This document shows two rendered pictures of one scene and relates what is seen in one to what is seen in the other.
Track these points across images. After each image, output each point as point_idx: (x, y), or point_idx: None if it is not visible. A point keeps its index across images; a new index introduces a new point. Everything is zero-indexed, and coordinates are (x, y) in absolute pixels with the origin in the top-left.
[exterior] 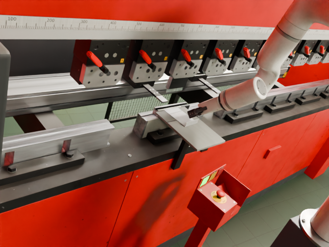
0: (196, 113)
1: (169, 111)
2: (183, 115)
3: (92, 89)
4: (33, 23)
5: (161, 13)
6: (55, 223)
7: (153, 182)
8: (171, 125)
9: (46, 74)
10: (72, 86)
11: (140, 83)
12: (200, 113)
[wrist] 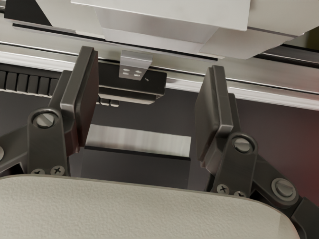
0: (294, 189)
1: (177, 46)
2: (131, 16)
3: (259, 84)
4: None
5: None
6: None
7: None
8: (311, 24)
9: (294, 106)
10: (297, 99)
11: (147, 85)
12: (248, 194)
